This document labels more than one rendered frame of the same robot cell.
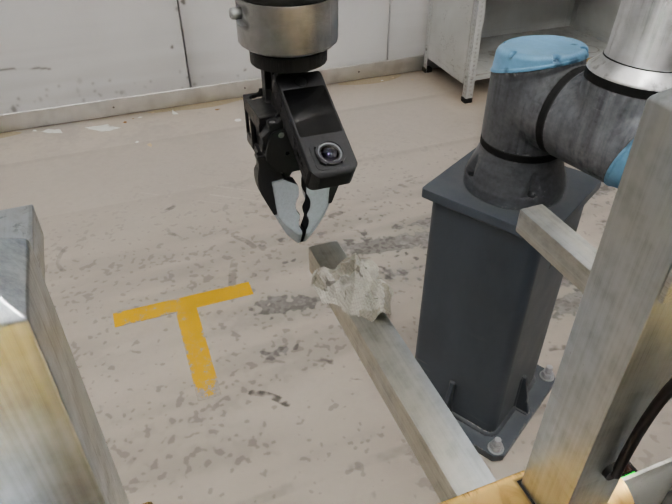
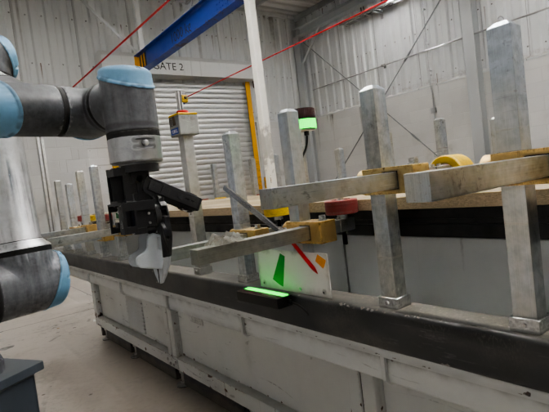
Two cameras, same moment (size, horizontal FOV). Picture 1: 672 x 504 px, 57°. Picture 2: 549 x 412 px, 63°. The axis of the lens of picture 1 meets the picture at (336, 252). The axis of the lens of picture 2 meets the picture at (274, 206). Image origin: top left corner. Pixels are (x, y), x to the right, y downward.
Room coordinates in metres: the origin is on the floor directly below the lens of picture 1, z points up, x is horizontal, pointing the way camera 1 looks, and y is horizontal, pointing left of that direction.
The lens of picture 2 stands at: (0.56, 0.87, 0.97)
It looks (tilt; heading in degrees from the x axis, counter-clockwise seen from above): 3 degrees down; 253
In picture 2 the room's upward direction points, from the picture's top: 7 degrees counter-clockwise
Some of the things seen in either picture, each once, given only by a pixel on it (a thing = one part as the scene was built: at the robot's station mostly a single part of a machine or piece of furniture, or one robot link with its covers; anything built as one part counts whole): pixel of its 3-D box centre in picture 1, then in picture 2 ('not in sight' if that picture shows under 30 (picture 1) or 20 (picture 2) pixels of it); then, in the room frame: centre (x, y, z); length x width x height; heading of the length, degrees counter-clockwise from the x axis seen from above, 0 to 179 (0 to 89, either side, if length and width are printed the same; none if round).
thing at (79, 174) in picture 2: not in sight; (85, 214); (0.85, -1.77, 0.92); 0.04 x 0.04 x 0.48; 22
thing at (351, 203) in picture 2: not in sight; (342, 221); (0.10, -0.14, 0.85); 0.08 x 0.08 x 0.11
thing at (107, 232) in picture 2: not in sight; (100, 234); (0.74, -1.23, 0.84); 0.44 x 0.03 x 0.04; 22
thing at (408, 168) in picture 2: not in sight; (390, 180); (0.11, 0.12, 0.95); 0.14 x 0.06 x 0.05; 112
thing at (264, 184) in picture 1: (278, 174); (161, 232); (0.53, 0.06, 0.91); 0.05 x 0.02 x 0.09; 111
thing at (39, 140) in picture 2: not in sight; (51, 175); (1.11, -2.53, 1.20); 0.15 x 0.12 x 1.00; 112
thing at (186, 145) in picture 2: not in sight; (194, 205); (0.39, -0.61, 0.93); 0.05 x 0.05 x 0.45; 22
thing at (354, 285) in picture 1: (352, 279); (225, 236); (0.41, -0.01, 0.87); 0.09 x 0.07 x 0.02; 22
